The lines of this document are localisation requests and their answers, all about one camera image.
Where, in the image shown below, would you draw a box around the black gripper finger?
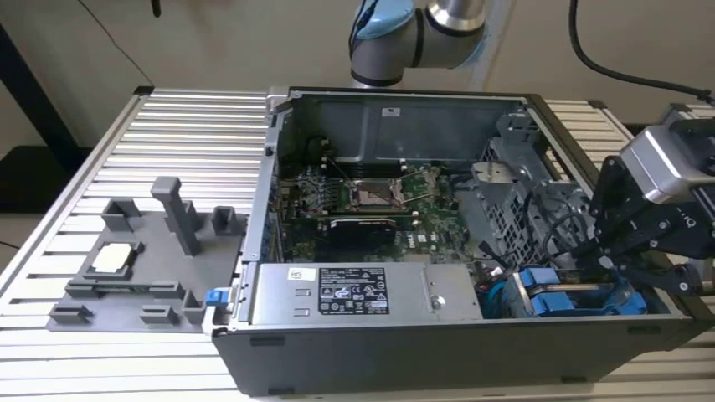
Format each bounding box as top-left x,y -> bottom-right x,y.
599,241 -> 707,298
571,156 -> 644,260

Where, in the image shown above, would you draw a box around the black looped disk wire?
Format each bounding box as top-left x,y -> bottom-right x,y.
541,213 -> 601,265

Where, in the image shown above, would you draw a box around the hard disk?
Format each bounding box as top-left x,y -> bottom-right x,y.
512,265 -> 649,320

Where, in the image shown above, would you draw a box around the metal drive cage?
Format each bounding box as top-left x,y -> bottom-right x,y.
455,112 -> 593,269

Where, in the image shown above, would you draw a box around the green motherboard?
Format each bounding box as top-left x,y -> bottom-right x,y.
276,161 -> 476,267

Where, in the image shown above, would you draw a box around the silver power supply unit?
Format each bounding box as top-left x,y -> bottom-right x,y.
244,262 -> 484,326

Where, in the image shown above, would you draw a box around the CPU socket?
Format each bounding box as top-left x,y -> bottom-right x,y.
343,178 -> 407,209

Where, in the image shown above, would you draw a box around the black graphics card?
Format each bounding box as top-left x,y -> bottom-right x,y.
324,215 -> 399,252

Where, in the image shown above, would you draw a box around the locking lever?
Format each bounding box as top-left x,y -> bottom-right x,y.
325,155 -> 356,185

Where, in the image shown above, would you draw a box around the black PC case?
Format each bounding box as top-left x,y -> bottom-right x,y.
209,85 -> 715,397

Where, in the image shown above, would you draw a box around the grey parts rack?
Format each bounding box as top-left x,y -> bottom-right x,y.
46,175 -> 251,334

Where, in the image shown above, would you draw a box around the silver CPU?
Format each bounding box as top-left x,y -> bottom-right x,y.
92,242 -> 138,271

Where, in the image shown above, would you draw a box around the black stand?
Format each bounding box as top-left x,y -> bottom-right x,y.
0,20 -> 93,214

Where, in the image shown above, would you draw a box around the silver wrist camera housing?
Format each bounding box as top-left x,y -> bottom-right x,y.
620,124 -> 715,205

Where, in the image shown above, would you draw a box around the blue data cable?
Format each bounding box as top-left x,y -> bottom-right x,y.
483,278 -> 512,318

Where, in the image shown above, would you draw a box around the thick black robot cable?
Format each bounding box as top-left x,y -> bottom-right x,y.
567,0 -> 715,104

